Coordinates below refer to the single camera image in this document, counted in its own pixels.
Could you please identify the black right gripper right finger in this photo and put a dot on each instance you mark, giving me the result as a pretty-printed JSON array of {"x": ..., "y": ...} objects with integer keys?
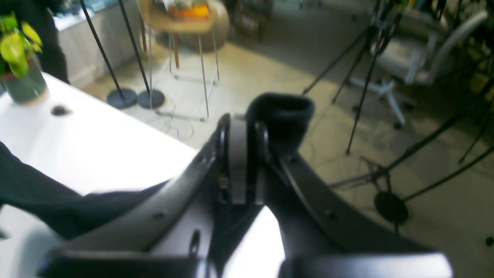
[{"x": 323, "y": 236}]

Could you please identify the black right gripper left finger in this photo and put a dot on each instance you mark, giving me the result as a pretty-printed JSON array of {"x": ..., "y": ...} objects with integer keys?
[{"x": 187, "y": 229}]

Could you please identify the black floor stand right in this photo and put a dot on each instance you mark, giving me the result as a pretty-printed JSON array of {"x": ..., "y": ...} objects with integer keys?
[{"x": 149, "y": 98}]

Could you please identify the black floor stand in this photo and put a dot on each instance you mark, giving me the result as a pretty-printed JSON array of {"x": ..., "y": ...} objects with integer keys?
[
  {"x": 149, "y": 98},
  {"x": 109, "y": 29}
]

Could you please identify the black floor stand left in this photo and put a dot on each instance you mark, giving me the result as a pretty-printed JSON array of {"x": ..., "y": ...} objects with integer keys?
[{"x": 109, "y": 29}]

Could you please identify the silver table grommet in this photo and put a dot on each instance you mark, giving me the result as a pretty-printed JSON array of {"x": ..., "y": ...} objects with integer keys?
[{"x": 60, "y": 110}]

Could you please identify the white office chair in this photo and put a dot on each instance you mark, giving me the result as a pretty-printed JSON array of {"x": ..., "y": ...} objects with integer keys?
[{"x": 412, "y": 63}]

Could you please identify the grey plant pot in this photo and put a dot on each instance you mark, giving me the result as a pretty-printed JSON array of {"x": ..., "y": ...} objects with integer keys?
[{"x": 26, "y": 90}]

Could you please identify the wooden stool with metal legs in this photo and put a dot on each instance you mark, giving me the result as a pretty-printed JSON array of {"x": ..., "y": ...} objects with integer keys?
[{"x": 195, "y": 29}]

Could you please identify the green potted plant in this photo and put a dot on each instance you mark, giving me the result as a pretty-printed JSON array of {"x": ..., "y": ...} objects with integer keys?
[{"x": 18, "y": 45}]

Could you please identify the person in dark clothes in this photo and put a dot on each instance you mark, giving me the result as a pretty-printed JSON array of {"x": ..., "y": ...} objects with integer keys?
[{"x": 39, "y": 15}]

